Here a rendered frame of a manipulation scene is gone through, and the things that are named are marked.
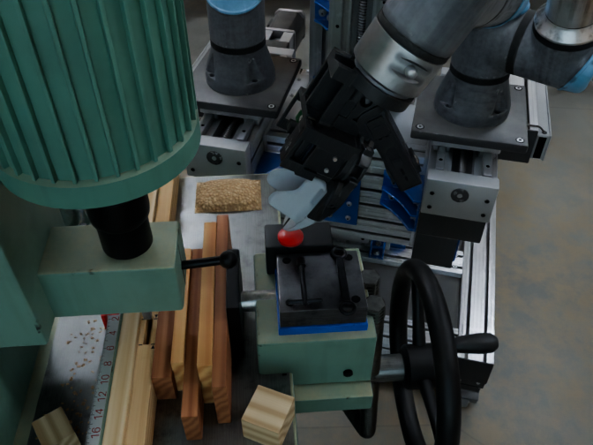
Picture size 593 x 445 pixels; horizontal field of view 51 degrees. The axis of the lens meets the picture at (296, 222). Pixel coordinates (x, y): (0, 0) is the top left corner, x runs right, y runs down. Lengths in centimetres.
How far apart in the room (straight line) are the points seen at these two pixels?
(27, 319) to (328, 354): 32
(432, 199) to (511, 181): 129
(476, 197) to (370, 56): 70
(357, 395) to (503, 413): 110
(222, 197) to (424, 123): 50
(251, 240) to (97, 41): 50
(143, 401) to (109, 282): 13
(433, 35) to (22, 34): 31
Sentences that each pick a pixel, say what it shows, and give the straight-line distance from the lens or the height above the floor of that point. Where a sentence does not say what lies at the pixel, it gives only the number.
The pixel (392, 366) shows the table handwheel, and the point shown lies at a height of 83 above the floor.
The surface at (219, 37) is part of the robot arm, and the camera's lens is 130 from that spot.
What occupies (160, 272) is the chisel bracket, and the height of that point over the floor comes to 106.
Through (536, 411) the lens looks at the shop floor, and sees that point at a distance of 186.
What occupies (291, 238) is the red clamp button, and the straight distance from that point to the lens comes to 71.
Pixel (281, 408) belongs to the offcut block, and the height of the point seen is 94.
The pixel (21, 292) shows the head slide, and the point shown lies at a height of 108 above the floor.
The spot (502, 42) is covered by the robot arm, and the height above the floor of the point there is 100.
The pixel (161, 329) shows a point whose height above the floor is 95.
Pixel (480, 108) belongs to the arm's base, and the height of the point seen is 86.
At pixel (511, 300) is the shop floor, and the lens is 208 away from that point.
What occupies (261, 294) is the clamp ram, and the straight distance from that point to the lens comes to 73.
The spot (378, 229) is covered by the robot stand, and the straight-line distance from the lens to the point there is 148.
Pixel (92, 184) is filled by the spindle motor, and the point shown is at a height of 122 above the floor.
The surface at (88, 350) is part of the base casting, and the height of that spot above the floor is 80.
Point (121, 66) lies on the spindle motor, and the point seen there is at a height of 131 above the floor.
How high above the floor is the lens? 153
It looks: 44 degrees down
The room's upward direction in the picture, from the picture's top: straight up
